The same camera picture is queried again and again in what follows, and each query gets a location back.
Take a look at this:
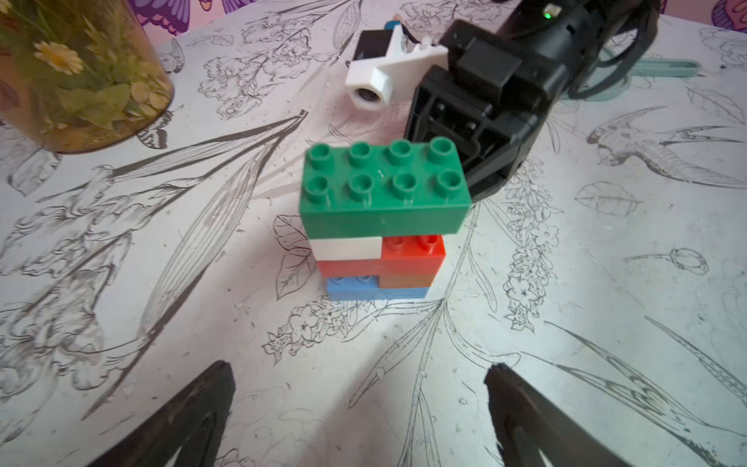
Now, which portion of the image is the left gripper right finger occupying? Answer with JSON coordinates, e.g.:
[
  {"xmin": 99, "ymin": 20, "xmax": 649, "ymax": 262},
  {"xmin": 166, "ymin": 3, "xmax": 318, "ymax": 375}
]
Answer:
[{"xmin": 484, "ymin": 363, "xmax": 628, "ymax": 467}]

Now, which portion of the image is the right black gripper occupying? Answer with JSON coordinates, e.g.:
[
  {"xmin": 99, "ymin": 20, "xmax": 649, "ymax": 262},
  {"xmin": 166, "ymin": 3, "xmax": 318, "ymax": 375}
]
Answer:
[{"xmin": 404, "ymin": 21, "xmax": 575, "ymax": 202}]

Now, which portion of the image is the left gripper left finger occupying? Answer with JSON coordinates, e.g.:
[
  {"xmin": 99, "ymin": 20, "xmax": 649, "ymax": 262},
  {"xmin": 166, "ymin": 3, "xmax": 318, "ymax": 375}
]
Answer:
[{"xmin": 91, "ymin": 360, "xmax": 235, "ymax": 466}]

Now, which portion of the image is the green lego brick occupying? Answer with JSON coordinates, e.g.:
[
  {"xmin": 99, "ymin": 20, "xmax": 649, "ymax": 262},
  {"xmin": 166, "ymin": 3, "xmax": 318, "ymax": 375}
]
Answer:
[{"xmin": 299, "ymin": 137, "xmax": 472, "ymax": 239}]

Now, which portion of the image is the red lego brick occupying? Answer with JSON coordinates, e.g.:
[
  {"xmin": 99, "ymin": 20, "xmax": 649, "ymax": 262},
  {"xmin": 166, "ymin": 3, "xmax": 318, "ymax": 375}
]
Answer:
[{"xmin": 317, "ymin": 235, "xmax": 447, "ymax": 277}]

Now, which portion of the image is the brown lego brick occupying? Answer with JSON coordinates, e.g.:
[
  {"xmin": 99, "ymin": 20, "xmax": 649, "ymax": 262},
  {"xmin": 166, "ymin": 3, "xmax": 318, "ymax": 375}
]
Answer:
[{"xmin": 379, "ymin": 274, "xmax": 436, "ymax": 289}]

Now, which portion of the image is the blue lego brick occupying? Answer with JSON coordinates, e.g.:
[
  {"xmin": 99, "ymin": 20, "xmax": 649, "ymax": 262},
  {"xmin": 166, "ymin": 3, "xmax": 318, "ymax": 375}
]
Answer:
[{"xmin": 326, "ymin": 276, "xmax": 429, "ymax": 301}]

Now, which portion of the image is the white lego brick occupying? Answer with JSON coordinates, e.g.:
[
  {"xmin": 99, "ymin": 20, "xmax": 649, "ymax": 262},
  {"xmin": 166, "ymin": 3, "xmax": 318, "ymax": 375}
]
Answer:
[{"xmin": 309, "ymin": 237, "xmax": 383, "ymax": 261}]

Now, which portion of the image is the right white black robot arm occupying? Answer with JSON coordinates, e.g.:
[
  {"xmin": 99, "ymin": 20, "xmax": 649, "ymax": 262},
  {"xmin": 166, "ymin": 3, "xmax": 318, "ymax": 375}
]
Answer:
[{"xmin": 404, "ymin": 1, "xmax": 661, "ymax": 202}]

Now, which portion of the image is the glass vase with plants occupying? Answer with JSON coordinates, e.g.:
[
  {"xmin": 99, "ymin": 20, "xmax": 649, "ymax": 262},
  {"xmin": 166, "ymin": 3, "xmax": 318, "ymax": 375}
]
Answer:
[{"xmin": 1, "ymin": 0, "xmax": 174, "ymax": 153}]

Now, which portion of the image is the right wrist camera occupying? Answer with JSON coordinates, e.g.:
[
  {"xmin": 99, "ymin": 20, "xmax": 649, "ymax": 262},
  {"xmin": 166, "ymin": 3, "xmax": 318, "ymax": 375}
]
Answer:
[{"xmin": 345, "ymin": 21, "xmax": 449, "ymax": 112}]

